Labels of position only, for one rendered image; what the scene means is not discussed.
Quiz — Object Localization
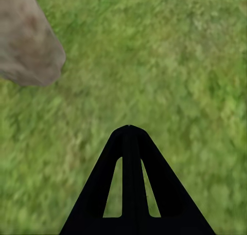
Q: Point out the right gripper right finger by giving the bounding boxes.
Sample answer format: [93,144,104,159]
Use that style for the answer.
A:
[129,125,216,235]

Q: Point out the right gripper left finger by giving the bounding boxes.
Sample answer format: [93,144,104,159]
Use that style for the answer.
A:
[59,125,137,235]

